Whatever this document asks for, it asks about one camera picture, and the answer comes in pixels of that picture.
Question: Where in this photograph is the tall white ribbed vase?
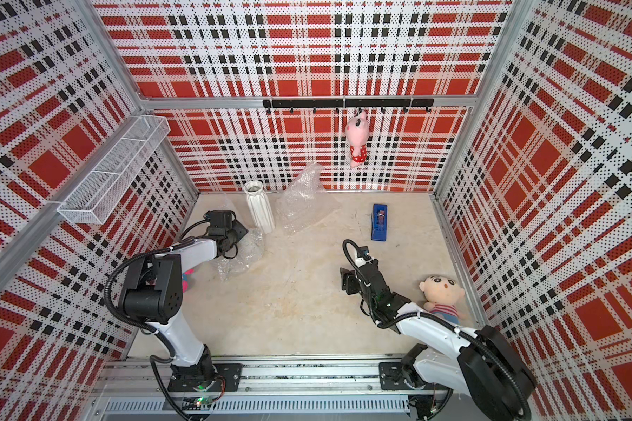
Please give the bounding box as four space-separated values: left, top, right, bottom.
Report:
243 181 276 234

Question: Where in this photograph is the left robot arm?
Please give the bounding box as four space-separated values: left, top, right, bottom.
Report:
103 210 249 381

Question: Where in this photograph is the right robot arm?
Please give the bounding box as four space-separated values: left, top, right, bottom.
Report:
340 240 537 420

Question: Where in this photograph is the crumpled bubble wrap pile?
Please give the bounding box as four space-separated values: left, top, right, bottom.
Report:
276 162 336 234

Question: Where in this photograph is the doll head plush toy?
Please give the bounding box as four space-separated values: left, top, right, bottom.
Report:
419 275 465 325

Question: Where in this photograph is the blue box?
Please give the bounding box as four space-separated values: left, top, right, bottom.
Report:
370 203 388 242

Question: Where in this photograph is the owl plush toy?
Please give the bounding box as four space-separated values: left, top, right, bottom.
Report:
182 268 195 292

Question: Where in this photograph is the pink hanging plush toy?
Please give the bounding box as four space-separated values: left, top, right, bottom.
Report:
345 111 370 168

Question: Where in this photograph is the clear wall shelf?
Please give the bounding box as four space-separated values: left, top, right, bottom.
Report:
57 114 170 225

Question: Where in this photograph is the metal base rail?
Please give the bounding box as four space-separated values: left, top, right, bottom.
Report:
84 355 528 420

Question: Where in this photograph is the black hook rail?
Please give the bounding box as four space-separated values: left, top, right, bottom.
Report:
262 98 435 112

